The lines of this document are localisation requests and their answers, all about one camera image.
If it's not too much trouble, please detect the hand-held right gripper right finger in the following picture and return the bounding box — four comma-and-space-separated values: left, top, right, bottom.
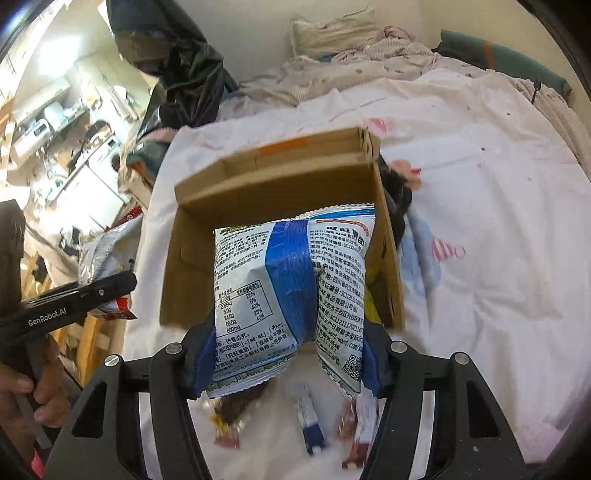
358, 320, 529, 480

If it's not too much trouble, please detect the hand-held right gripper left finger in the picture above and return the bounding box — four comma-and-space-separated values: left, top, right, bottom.
45, 322, 218, 480

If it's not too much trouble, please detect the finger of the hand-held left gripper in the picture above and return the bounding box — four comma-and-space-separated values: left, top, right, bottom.
69, 271, 138, 315

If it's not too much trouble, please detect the silver red snack bag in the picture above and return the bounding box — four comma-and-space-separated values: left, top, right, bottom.
78, 216, 139, 320

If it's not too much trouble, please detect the red white snack packet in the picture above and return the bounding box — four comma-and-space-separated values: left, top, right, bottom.
336, 390, 377, 470

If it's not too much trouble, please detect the small blue white packet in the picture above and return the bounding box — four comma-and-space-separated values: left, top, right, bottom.
293, 383, 329, 457

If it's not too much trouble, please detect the blue white snack bag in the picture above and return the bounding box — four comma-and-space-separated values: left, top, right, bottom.
205, 205, 384, 400

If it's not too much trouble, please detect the cardboard box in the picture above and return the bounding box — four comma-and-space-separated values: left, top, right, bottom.
159, 127, 407, 330

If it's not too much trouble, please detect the person's left hand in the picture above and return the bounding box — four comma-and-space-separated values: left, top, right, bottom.
0, 342, 71, 431

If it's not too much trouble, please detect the brown snack packet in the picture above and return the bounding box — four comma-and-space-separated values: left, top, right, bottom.
210, 381, 273, 449

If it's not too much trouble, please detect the yellow snack packet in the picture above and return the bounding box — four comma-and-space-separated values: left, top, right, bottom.
365, 270, 384, 324

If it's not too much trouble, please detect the white washing machine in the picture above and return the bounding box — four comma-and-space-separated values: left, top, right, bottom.
85, 134, 123, 185

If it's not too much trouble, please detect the teal orange package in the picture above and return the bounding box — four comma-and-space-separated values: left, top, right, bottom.
122, 138, 167, 195

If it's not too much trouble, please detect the black item beside box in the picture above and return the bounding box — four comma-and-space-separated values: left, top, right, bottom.
379, 154, 414, 252

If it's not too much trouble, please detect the white countertop appliance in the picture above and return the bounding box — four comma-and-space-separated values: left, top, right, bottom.
11, 117, 51, 158

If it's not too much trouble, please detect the white printed bed blanket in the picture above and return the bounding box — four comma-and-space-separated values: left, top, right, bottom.
124, 69, 591, 467

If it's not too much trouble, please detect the black plastic bag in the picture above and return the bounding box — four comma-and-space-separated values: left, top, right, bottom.
106, 0, 238, 134

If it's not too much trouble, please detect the crumpled floral quilt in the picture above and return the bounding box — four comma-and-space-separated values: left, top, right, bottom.
238, 25, 444, 109

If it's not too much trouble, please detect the green blanket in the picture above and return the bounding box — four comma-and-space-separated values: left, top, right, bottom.
436, 28, 573, 100

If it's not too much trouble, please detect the beige pillow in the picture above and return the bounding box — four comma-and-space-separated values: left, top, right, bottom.
291, 7, 377, 58

